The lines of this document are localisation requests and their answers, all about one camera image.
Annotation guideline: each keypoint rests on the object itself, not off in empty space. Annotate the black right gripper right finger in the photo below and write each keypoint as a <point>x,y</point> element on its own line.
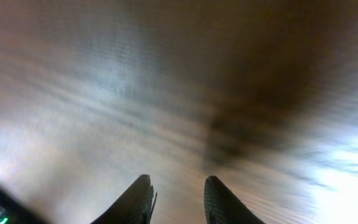
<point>223,207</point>

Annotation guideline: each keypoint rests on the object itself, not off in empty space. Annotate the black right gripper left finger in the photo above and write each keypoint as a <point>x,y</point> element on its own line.
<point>134,206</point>

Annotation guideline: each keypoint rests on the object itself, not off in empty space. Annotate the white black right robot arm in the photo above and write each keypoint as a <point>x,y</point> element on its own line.
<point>12,211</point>

